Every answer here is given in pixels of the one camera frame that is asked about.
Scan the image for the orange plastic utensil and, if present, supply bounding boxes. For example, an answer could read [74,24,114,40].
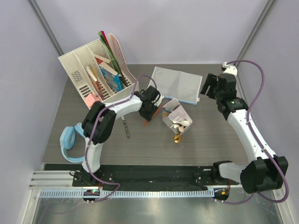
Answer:
[143,105,163,126]

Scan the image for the silver table knife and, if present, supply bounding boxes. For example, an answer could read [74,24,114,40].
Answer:
[121,116,130,139]

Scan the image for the white utensil container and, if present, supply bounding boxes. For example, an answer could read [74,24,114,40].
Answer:
[162,98,192,135]

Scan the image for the grey cloth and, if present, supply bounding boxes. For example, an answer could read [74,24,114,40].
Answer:
[149,67,203,105]

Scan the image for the white ceramic spoon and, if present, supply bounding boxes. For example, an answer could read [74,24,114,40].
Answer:
[172,120,190,128]

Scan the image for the gold metal spoon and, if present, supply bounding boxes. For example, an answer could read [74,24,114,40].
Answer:
[173,133,182,143]

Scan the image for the white desktop file organizer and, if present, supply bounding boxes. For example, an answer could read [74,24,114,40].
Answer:
[58,33,136,105]

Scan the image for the beige wooden spoon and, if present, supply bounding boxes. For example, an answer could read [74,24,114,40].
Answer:
[177,126,185,133]

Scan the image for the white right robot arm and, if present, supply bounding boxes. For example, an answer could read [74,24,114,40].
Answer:
[200,73,288,194]

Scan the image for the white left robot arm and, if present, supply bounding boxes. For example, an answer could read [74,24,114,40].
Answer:
[81,86,164,186]

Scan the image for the blue illustrated book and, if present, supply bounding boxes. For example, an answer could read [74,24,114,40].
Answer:
[99,62,123,92]

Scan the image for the green plastic folder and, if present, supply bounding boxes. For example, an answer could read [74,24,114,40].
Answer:
[98,31,128,87]

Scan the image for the red striped book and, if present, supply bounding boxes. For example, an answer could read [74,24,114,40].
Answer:
[85,66,105,100]

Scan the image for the pink box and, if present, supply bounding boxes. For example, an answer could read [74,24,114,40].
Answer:
[85,93,100,108]

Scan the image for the light blue headphones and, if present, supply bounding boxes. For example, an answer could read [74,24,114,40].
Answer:
[59,123,85,163]

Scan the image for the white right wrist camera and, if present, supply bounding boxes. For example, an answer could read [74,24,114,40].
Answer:
[221,62,238,77]

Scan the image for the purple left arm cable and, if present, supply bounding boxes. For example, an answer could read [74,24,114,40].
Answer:
[84,74,157,203]

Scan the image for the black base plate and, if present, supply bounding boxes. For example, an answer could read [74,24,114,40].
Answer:
[44,163,238,190]

